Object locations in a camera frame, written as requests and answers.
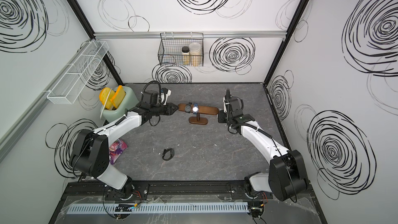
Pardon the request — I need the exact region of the black smart band watch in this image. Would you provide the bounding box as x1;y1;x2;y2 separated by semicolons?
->
162;148;175;161

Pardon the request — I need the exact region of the yellow sponge toast slice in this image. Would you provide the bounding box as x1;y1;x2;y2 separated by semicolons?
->
98;87;115;110

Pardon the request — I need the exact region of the grey slotted cable duct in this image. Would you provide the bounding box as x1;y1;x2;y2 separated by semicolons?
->
66;202;249;215

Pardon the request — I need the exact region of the white wire wall shelf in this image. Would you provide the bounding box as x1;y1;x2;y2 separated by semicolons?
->
47;40;109;105

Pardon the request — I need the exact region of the mint green toaster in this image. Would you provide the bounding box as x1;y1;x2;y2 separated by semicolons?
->
100;86;139;122

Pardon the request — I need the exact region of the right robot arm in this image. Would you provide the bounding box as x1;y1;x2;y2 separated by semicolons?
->
219;96;309;201

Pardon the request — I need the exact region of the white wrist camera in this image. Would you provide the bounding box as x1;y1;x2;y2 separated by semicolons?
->
223;88;231;113
161;88;172;105

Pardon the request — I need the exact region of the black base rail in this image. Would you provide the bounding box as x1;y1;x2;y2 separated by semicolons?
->
61;180;252;202

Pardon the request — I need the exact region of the dark lid spice jar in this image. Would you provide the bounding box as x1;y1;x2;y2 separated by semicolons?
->
181;46;190;66

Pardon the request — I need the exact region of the orange sponge toast slice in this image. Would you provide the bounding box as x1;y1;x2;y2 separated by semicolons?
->
110;86;126;108

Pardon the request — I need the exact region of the black wire wall basket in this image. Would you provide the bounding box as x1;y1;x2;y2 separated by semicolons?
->
158;32;204;67

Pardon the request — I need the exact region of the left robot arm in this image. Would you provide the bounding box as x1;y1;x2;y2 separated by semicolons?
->
69;103;178;200

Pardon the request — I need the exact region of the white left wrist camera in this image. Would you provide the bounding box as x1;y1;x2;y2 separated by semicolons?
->
161;88;172;105

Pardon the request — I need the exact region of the black corrugated cable hose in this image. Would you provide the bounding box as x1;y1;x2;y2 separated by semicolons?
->
229;95;245;117

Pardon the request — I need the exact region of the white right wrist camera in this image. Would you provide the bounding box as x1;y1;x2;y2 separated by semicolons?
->
223;88;231;113

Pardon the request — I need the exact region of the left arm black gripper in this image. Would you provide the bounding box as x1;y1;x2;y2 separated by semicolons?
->
151;103;179;117

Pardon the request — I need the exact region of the dark wooden watch stand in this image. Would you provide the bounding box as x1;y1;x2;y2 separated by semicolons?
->
178;103;219;125

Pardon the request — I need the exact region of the blue translucent watch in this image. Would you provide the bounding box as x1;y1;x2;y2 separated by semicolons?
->
192;103;199;115

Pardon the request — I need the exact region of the purple snack wrapper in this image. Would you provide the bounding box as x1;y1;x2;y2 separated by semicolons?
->
109;139;127;165

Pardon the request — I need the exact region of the white lid plastic jar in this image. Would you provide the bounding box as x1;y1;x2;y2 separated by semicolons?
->
189;42;202;66

